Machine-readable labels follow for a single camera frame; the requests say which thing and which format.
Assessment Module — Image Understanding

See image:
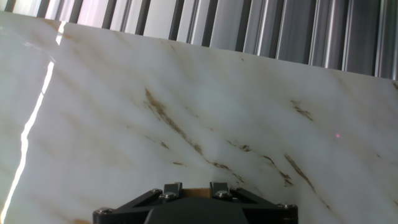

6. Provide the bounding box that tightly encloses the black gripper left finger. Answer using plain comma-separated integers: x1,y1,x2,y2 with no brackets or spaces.
92,181,184,221

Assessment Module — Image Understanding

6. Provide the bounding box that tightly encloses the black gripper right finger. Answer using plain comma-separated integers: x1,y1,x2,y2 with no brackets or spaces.
209,181,299,218

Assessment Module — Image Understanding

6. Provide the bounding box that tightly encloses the light wooden jenga block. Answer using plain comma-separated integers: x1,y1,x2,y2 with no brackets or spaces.
182,187,211,199

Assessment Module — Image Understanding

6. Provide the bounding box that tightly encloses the white marble pattern mat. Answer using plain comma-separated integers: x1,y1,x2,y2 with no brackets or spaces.
0,11,398,224

